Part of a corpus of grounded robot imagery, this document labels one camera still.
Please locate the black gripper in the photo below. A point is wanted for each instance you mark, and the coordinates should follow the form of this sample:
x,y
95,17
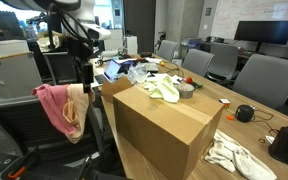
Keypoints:
x,y
82,48

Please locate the pink t-shirt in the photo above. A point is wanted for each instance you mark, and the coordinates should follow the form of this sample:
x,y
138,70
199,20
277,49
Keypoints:
x,y
52,106

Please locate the small open cardboard box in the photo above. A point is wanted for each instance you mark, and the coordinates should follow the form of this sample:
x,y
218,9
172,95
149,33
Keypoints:
x,y
115,88

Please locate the open yellowish cardboard box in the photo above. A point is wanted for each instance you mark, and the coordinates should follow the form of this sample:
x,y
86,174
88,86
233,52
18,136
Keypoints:
x,y
43,41

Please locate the grey cabinet wooden top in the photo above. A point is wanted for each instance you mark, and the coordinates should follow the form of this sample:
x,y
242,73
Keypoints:
x,y
7,76

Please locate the grey office chair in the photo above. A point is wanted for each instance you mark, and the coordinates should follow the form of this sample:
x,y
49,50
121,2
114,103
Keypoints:
x,y
167,50
267,80
224,60
197,61

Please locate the white box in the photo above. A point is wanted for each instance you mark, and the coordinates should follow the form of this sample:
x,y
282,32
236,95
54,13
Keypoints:
x,y
5,47

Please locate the large brown cardboard box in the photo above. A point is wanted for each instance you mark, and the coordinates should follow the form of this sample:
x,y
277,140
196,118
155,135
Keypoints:
x,y
160,130

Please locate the black mesh office chair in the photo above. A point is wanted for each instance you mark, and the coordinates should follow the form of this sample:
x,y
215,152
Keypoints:
x,y
17,133

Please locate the silver laptop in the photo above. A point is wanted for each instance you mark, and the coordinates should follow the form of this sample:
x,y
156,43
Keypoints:
x,y
112,70

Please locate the white cabinet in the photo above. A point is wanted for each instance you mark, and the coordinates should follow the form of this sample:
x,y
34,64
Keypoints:
x,y
114,41

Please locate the clear plastic bag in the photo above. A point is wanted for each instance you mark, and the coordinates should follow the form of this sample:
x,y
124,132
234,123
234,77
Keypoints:
x,y
137,73

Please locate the white computer tower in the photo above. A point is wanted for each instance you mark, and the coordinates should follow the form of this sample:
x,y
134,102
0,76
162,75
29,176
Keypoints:
x,y
130,45

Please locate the yellow ball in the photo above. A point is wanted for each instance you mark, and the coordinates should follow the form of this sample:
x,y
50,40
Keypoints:
x,y
162,64

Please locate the light green t-shirt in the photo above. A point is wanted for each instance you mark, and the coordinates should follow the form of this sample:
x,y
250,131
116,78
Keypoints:
x,y
165,90

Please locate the white paper stack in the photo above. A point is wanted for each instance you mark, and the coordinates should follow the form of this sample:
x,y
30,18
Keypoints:
x,y
167,78

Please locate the grey tape roll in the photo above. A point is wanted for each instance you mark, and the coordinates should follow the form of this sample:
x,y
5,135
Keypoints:
x,y
185,91

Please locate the orange ball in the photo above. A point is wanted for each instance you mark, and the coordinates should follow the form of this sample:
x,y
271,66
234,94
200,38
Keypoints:
x,y
189,80

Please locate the dark green small object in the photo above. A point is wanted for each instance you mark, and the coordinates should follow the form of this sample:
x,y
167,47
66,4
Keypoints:
x,y
197,85

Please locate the small white orange cube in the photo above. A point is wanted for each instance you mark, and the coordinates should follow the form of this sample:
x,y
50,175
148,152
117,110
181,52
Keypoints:
x,y
224,102

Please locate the small orange piece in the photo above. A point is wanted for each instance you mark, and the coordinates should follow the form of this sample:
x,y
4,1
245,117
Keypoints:
x,y
230,117

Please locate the black round speaker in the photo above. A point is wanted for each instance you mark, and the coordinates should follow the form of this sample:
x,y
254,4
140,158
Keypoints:
x,y
244,113

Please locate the white cloth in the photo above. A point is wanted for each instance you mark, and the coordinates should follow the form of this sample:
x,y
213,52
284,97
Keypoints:
x,y
237,156

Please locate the black computer monitor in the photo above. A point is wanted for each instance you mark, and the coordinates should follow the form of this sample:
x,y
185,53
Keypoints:
x,y
264,32

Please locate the black bag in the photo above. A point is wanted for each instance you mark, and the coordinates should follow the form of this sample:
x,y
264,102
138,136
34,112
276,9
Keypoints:
x,y
287,145

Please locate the wall whiteboard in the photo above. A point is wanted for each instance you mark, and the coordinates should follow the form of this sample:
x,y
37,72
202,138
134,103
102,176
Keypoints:
x,y
250,11

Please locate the wooden wall desk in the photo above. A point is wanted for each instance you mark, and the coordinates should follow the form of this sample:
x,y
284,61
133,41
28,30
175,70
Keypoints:
x,y
274,53

